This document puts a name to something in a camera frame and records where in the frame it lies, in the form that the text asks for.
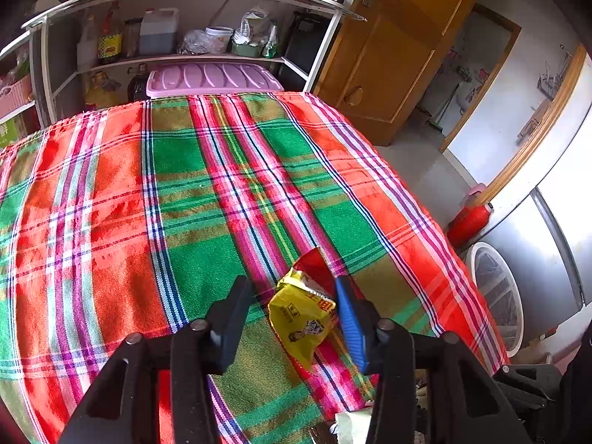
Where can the green seasoning packet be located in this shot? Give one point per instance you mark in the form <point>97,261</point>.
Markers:
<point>272,44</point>

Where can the red thermos flask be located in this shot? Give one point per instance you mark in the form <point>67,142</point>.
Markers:
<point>469,224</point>

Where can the green basket with bags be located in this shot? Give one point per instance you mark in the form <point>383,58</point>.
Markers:
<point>249,39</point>

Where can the white plastic oil jug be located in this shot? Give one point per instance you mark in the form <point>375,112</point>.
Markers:
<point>158,32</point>

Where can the wooden doorway frame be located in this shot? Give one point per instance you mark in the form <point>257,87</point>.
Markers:
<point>511,51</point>

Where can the cream printed snack packet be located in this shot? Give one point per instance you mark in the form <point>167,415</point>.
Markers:
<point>351,428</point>

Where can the white round bin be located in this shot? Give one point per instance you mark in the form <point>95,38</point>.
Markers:
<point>474,259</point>

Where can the white plastic tub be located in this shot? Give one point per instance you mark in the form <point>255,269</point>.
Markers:
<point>219,39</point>

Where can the yellow snack packet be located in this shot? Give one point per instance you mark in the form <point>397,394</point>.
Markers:
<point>300,321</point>

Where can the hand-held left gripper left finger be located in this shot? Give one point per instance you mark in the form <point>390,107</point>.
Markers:
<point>230,333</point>

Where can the pink storage box lid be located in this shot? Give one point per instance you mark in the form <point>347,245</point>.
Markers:
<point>212,78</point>

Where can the brown glass jar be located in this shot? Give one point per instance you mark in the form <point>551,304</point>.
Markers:
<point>132,39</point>

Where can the clear plastic bottle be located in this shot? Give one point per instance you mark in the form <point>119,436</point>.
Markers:
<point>87,48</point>

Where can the yellow oil bottle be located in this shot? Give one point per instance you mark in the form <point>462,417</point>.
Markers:
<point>101,90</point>

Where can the silver refrigerator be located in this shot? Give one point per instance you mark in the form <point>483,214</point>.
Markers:
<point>545,249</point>

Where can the green cardboard box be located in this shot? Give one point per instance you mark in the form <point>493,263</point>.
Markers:
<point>11,132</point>

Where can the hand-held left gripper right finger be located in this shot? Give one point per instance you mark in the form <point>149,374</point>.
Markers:
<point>352,326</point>

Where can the wooden door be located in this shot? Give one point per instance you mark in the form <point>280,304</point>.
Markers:
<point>393,55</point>

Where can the plaid tablecloth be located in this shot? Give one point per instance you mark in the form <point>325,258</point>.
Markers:
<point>138,194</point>

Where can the pink woven basket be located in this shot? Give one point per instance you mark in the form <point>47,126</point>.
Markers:
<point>16,97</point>

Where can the clear plastic bag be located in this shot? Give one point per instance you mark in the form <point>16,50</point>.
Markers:
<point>192,42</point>

